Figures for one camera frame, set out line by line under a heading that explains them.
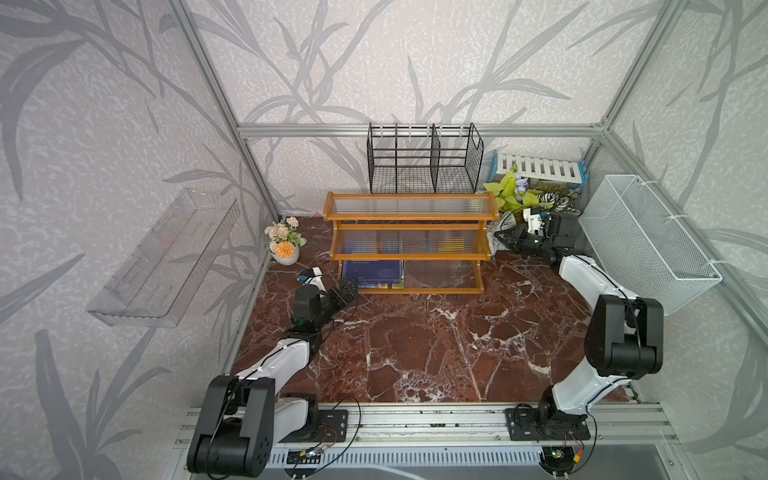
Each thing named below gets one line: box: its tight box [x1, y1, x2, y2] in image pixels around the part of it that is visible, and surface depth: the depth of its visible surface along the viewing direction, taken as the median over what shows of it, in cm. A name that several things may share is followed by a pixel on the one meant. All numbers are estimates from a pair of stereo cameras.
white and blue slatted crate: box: [487, 150, 589, 189], surface depth 100 cm
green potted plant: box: [483, 164, 553, 213], surface depth 93 cm
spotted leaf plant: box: [535, 180, 583, 216], surface depth 91 cm
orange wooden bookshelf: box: [323, 191, 500, 295], surface depth 104 cm
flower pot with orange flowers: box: [264, 216, 307, 266], surface depth 101 cm
